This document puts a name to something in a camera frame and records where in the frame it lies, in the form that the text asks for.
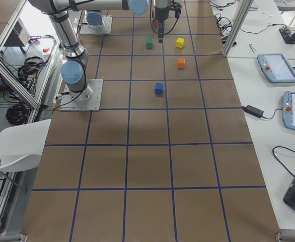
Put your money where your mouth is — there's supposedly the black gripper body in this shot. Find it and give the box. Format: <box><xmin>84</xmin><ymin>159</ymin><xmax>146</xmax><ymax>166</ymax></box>
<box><xmin>154</xmin><ymin>6</ymin><xmax>169</xmax><ymax>21</ymax></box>

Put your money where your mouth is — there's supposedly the red block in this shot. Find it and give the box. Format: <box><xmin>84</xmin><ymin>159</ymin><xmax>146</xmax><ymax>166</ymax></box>
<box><xmin>152</xmin><ymin>19</ymin><xmax>158</xmax><ymax>28</ymax></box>

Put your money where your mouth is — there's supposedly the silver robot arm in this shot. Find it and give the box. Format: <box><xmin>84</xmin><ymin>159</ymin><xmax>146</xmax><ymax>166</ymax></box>
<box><xmin>29</xmin><ymin>1</ymin><xmax>130</xmax><ymax>102</ymax></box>
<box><xmin>77</xmin><ymin>1</ymin><xmax>175</xmax><ymax>43</ymax></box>

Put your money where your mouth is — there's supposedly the green block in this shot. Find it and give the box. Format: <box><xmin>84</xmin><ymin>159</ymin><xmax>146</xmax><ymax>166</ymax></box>
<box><xmin>145</xmin><ymin>38</ymin><xmax>154</xmax><ymax>49</ymax></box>

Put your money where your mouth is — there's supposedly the yellow block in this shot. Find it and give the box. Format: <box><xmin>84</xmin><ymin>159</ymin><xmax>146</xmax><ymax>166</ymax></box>
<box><xmin>175</xmin><ymin>37</ymin><xmax>185</xmax><ymax>49</ymax></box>

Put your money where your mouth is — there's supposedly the orange block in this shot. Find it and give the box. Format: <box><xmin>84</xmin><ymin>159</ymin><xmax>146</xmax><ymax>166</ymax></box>
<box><xmin>177</xmin><ymin>57</ymin><xmax>186</xmax><ymax>69</ymax></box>

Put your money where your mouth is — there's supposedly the blue block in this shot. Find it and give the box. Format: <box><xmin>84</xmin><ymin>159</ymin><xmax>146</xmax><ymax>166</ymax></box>
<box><xmin>154</xmin><ymin>83</ymin><xmax>164</xmax><ymax>95</ymax></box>

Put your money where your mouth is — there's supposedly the far teach pendant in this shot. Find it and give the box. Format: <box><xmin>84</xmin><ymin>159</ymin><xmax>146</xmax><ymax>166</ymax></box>
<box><xmin>257</xmin><ymin>53</ymin><xmax>295</xmax><ymax>83</ymax></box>

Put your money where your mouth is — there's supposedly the black power adapter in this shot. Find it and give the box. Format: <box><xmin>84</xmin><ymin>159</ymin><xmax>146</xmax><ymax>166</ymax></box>
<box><xmin>242</xmin><ymin>105</ymin><xmax>264</xmax><ymax>118</ymax></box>

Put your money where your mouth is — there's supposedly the grey box device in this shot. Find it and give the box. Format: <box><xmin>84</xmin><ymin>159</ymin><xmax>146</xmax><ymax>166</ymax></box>
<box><xmin>1</xmin><ymin>18</ymin><xmax>31</xmax><ymax>53</ymax></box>

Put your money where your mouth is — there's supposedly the white chair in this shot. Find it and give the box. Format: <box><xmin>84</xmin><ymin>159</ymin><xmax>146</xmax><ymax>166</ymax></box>
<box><xmin>0</xmin><ymin>119</ymin><xmax>51</xmax><ymax>172</ymax></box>

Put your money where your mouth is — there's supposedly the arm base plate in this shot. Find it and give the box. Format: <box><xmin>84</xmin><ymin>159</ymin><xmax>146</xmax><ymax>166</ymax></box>
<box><xmin>80</xmin><ymin>15</ymin><xmax>113</xmax><ymax>35</ymax></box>
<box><xmin>59</xmin><ymin>79</ymin><xmax>103</xmax><ymax>111</ymax></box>

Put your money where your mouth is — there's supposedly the aluminium frame post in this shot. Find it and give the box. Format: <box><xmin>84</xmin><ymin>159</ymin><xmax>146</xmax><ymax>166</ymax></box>
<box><xmin>223</xmin><ymin>0</ymin><xmax>253</xmax><ymax>57</ymax></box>

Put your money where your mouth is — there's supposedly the black cables bundle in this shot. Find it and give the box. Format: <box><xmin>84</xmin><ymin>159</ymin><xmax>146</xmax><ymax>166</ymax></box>
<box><xmin>6</xmin><ymin>103</ymin><xmax>29</xmax><ymax>126</ymax></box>

